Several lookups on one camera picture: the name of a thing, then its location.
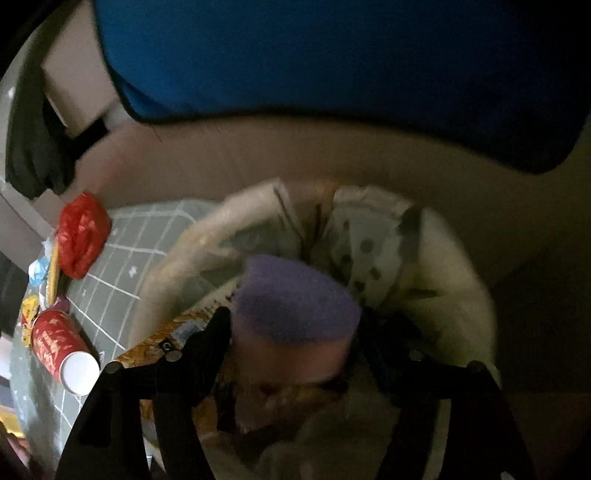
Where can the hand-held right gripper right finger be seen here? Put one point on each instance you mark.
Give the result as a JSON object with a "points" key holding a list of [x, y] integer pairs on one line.
{"points": [[383, 364]]}

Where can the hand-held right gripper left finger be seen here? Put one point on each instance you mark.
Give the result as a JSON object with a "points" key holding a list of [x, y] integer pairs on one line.
{"points": [[203, 369]]}

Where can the bin with beige liner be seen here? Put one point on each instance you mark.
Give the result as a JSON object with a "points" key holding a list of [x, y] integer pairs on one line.
{"points": [[461, 286]]}

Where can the purple lidded pink cup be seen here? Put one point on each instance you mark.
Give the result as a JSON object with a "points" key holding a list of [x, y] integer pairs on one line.
{"points": [[295, 295]]}

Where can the red plastic bag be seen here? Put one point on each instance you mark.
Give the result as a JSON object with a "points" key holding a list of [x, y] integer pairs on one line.
{"points": [[81, 235]]}

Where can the orange printed packet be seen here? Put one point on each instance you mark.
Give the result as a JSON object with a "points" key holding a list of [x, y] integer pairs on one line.
{"points": [[147, 344]]}

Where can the white polka dot wrapper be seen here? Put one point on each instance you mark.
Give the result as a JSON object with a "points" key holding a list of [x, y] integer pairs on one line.
{"points": [[364, 249]]}

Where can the green grid tablecloth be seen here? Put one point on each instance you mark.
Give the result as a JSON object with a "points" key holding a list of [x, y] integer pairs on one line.
{"points": [[120, 258]]}

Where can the red paper cup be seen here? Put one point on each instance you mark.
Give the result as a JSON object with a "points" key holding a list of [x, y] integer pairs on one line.
{"points": [[57, 346]]}

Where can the orange striped wrapper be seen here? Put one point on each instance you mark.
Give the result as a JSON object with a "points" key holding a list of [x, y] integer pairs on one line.
{"points": [[54, 272]]}

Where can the yellow red wrapper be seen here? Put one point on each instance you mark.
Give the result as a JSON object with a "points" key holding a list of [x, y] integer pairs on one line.
{"points": [[30, 310]]}

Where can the blue white wrapper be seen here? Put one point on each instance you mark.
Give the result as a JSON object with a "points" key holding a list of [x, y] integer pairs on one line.
{"points": [[39, 271]]}

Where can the black cloth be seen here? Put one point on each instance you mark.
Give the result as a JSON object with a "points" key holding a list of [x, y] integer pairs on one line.
{"points": [[32, 152]]}

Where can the cardboard box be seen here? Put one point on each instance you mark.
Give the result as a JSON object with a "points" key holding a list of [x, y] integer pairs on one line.
{"points": [[78, 83]]}

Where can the blue cushion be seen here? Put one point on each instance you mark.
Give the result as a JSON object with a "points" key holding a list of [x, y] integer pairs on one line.
{"points": [[323, 55]]}

